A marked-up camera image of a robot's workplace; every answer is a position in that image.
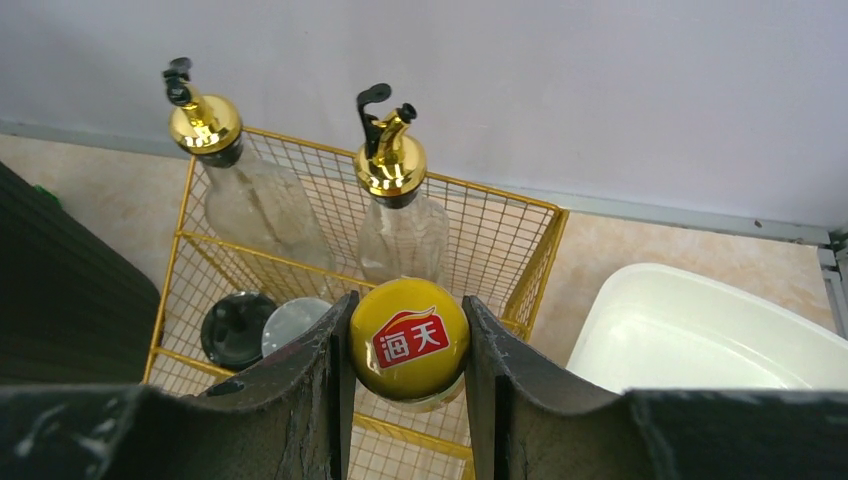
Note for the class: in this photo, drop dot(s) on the black lid glass shaker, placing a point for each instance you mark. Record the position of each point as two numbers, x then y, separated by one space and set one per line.
232 329

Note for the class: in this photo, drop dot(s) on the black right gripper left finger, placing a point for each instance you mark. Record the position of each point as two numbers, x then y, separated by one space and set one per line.
289 416

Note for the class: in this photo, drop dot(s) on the glass oil bottle clear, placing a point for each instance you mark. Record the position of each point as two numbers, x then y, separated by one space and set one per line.
260 207

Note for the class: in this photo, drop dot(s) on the white plastic tub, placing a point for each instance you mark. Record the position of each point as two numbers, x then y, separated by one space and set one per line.
656 326

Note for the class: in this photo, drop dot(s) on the silver lid jar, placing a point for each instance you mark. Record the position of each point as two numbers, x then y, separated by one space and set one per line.
291 320

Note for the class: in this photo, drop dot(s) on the glass oil bottle brown liquid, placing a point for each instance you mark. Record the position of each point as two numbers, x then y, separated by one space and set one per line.
403 233

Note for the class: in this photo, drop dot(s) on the black ribbed trash bin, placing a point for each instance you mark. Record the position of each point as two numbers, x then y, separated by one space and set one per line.
73 310

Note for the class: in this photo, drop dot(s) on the sauce bottle yellow cap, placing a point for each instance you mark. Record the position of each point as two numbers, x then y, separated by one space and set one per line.
410 341

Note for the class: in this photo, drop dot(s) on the gold wire basket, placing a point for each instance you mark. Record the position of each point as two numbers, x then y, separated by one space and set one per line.
501 247

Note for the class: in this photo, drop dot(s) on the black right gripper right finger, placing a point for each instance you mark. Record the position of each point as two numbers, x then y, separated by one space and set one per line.
532 419

